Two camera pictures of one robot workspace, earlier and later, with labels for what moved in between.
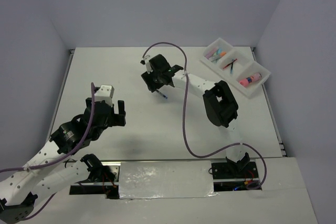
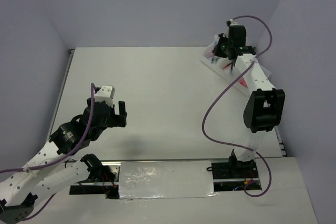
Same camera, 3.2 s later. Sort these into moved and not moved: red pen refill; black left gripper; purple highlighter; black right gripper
Moved: black right gripper
Not moved: black left gripper; purple highlighter; red pen refill
